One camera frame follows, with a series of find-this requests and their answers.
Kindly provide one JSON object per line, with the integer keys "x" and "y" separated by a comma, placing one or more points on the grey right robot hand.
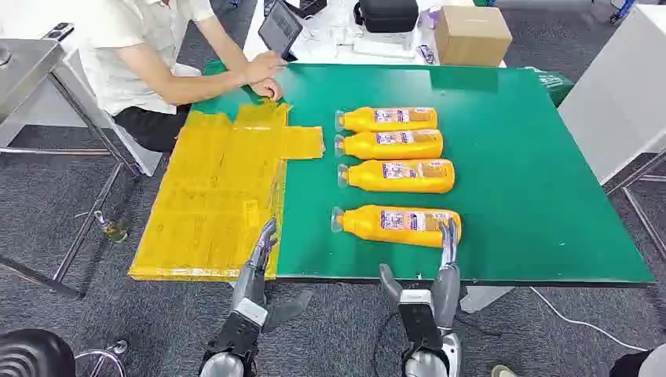
{"x": 446, "y": 291}

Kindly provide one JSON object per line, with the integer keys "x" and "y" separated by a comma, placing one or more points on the black ribbed round device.
{"x": 31, "y": 354}

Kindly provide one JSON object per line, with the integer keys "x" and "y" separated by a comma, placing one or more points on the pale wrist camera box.
{"x": 252, "y": 312}
{"x": 414, "y": 297}

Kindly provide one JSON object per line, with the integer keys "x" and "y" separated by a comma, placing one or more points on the black phone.
{"x": 59, "y": 31}

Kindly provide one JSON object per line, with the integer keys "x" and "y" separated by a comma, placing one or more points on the person's left hand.
{"x": 264, "y": 66}

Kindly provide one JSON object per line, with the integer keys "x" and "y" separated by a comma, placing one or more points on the black carry bag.
{"x": 387, "y": 14}

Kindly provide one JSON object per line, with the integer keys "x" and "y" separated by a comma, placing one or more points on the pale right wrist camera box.
{"x": 414, "y": 297}

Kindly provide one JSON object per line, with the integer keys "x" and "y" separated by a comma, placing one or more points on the yellow sheet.
{"x": 208, "y": 208}

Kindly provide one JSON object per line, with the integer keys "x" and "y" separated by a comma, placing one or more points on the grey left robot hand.
{"x": 248, "y": 286}

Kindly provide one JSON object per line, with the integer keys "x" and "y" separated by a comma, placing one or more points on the white side table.
{"x": 619, "y": 88}

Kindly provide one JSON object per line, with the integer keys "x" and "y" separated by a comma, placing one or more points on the brown cardboard box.
{"x": 471, "y": 36}

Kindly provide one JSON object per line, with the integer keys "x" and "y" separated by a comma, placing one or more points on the person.
{"x": 135, "y": 57}

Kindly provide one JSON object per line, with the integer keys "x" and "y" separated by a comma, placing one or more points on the purple packet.
{"x": 425, "y": 53}

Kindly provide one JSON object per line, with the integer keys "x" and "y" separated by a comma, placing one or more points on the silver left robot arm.
{"x": 231, "y": 343}

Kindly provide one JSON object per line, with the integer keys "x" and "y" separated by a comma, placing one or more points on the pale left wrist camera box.
{"x": 252, "y": 312}

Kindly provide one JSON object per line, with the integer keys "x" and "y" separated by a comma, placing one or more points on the green table mat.
{"x": 494, "y": 172}

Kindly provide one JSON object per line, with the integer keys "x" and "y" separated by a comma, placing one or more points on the person's right hand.
{"x": 268, "y": 88}

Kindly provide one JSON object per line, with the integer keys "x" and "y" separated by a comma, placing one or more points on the green bag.
{"x": 554, "y": 83}

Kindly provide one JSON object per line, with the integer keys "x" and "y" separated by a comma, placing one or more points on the clear bottle on floor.
{"x": 110, "y": 228}

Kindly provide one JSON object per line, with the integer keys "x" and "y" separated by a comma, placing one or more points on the dark tablet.
{"x": 280, "y": 26}

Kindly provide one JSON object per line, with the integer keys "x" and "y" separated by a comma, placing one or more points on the orange drink bottle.
{"x": 387, "y": 119}
{"x": 395, "y": 225}
{"x": 393, "y": 144}
{"x": 398, "y": 176}

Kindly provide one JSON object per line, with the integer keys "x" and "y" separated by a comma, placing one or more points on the white table leg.
{"x": 486, "y": 298}

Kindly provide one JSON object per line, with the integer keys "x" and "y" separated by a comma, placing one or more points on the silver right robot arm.
{"x": 429, "y": 343}

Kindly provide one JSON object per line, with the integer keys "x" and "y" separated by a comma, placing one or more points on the person's hand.
{"x": 268, "y": 88}
{"x": 264, "y": 66}

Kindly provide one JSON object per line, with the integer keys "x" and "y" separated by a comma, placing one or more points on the steel frame table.
{"x": 31, "y": 73}

